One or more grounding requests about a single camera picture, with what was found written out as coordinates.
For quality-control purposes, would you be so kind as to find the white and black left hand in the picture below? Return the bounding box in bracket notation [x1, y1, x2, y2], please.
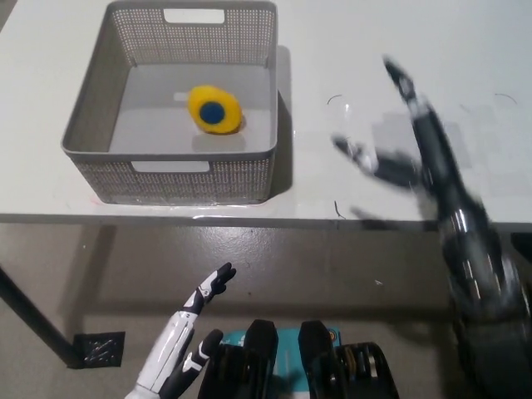
[123, 262, 237, 399]

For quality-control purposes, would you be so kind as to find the black right hand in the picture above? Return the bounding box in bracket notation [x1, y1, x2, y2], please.
[332, 53, 481, 222]

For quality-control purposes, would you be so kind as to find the yellow duck toy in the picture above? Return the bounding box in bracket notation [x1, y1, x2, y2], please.
[185, 85, 246, 135]

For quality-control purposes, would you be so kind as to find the black floor plate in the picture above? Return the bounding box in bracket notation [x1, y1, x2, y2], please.
[73, 331, 126, 369]

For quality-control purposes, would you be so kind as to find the black table leg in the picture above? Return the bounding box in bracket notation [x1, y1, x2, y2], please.
[0, 265, 81, 370]

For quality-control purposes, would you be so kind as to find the grey perforated plastic basket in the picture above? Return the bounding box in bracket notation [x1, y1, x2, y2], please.
[62, 0, 278, 204]

